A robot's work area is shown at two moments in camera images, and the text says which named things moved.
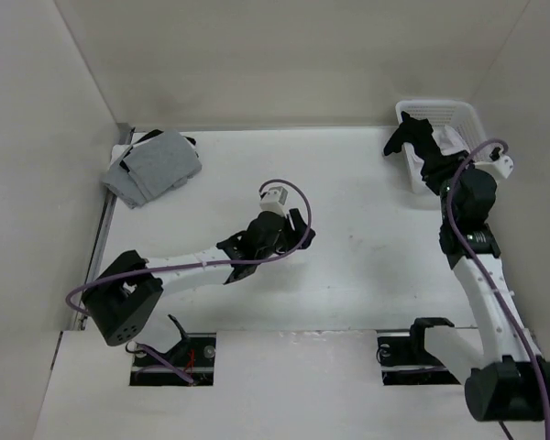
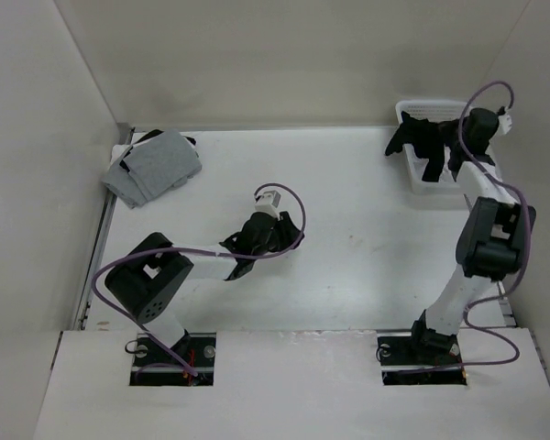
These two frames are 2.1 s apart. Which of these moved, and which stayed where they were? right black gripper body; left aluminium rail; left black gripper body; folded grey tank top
Moved: right black gripper body
Stayed: left aluminium rail; left black gripper body; folded grey tank top
